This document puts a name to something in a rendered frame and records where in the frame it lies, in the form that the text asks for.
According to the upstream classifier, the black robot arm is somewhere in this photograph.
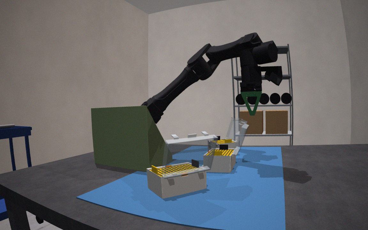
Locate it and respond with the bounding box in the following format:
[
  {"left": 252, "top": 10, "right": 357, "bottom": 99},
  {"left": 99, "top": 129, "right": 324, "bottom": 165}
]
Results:
[{"left": 141, "top": 33, "right": 283, "bottom": 124}]

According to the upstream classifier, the blue bench mat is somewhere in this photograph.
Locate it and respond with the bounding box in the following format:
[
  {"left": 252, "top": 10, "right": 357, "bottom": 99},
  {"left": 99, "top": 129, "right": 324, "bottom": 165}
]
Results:
[{"left": 76, "top": 147, "right": 286, "bottom": 230}]

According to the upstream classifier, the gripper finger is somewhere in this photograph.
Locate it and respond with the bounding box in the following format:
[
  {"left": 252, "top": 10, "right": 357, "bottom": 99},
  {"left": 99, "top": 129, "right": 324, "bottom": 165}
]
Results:
[{"left": 241, "top": 91, "right": 262, "bottom": 116}]

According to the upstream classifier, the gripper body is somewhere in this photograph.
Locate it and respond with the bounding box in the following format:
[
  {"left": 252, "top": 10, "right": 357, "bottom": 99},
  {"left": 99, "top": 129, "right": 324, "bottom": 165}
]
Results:
[{"left": 240, "top": 65, "right": 262, "bottom": 92}]

